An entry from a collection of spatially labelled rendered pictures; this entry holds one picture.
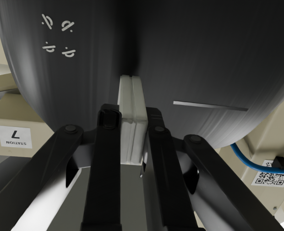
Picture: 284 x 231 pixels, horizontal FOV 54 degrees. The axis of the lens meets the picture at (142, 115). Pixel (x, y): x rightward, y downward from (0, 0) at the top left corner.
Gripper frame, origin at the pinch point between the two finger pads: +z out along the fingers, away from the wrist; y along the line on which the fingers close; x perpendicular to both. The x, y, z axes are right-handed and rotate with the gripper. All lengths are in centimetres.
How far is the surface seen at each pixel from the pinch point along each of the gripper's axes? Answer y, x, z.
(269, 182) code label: 34, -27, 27
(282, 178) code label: 36, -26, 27
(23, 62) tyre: -8.6, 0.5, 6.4
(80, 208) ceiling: -21, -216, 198
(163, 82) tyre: 2.7, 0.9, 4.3
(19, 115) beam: -27, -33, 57
